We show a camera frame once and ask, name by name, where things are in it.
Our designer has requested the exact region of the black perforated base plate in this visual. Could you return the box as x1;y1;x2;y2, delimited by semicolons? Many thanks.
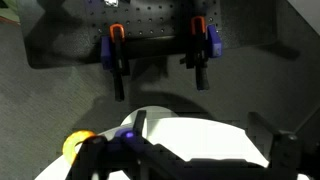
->
21;0;278;69

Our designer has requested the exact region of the black orange bar clamp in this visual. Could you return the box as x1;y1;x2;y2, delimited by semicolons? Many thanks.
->
179;15;223;92
99;23;132;103

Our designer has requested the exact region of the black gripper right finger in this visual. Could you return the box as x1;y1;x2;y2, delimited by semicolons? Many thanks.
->
248;111;301;180

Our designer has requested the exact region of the yellow toss ring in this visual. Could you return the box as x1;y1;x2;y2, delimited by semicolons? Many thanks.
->
62;129;98;167

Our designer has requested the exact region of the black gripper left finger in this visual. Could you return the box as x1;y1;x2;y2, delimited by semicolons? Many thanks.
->
68;134;109;180

